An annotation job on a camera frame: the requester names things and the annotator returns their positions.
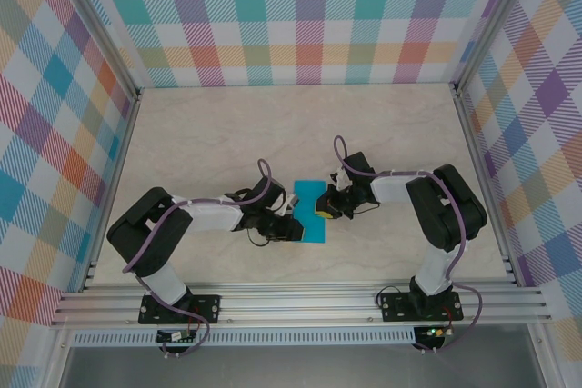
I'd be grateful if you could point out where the aluminium mounting rail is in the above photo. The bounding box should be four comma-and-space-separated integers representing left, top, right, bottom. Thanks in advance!
49, 282, 554, 328

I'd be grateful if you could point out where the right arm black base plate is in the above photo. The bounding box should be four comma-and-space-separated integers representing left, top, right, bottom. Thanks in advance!
379, 290, 464, 322

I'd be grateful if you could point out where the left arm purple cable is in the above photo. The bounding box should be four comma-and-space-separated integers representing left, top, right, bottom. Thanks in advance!
121, 158, 275, 358

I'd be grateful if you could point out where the right gripper thin black wire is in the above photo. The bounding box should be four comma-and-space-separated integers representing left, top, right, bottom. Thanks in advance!
352, 200, 381, 219

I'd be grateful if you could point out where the perforated metal cable tray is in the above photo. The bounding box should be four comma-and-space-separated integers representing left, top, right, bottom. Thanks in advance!
70, 329, 422, 347

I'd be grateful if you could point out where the aluminium frame leg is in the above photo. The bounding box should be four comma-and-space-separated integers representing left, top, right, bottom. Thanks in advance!
43, 326, 76, 388
527, 322, 563, 388

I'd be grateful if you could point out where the aluminium side rail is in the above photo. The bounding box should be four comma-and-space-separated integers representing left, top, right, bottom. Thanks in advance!
76, 87, 145, 293
452, 83, 522, 287

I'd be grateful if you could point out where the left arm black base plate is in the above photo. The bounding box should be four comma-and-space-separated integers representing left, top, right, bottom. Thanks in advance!
138, 294, 223, 326

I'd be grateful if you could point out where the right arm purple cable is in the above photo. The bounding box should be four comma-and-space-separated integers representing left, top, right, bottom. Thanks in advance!
333, 134, 484, 355

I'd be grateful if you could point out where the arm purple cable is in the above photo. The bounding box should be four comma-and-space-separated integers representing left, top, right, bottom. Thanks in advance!
333, 134, 484, 355
121, 158, 275, 358

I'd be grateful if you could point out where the aluminium frame post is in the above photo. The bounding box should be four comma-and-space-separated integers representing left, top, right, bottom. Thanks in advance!
47, 0, 143, 103
452, 0, 545, 98

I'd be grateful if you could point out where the left gripper thin black wire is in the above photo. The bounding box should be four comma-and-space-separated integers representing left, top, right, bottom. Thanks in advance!
247, 229, 279, 248

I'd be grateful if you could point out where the gripper thin black wire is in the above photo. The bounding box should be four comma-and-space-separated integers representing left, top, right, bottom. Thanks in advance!
247, 229, 279, 248
352, 200, 381, 219

